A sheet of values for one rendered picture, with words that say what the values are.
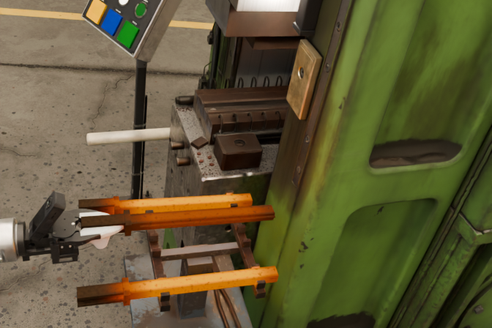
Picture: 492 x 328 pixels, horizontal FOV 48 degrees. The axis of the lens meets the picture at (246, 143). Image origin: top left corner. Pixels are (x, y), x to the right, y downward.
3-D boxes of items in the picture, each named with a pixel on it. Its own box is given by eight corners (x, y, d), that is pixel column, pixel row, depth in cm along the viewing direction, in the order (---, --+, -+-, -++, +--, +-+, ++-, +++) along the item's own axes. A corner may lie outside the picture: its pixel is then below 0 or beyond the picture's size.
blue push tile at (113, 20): (112, 35, 195) (121, 17, 193) (99, 26, 199) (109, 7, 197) (116, 37, 196) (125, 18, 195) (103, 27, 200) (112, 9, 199)
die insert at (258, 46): (252, 50, 154) (256, 30, 150) (244, 36, 159) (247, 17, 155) (348, 47, 164) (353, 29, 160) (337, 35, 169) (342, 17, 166)
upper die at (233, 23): (225, 37, 144) (230, 3, 138) (204, 3, 158) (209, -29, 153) (365, 35, 158) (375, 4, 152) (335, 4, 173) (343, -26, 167)
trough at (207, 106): (207, 116, 165) (208, 111, 164) (203, 105, 168) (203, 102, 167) (333, 107, 179) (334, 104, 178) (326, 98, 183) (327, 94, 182)
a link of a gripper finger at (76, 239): (100, 228, 120) (58, 231, 118) (100, 222, 119) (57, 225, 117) (100, 245, 116) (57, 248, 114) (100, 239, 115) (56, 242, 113)
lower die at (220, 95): (209, 145, 165) (212, 121, 160) (192, 106, 180) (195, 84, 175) (334, 135, 180) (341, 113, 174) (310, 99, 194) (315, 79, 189)
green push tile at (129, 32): (128, 48, 190) (138, 29, 188) (116, 39, 194) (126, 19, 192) (132, 50, 192) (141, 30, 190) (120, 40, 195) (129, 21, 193)
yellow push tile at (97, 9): (96, 23, 200) (105, 4, 198) (85, 15, 204) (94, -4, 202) (100, 25, 202) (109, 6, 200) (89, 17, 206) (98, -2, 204)
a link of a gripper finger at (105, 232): (123, 240, 124) (80, 243, 121) (123, 222, 120) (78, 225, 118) (124, 251, 121) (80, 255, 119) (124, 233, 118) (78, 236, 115)
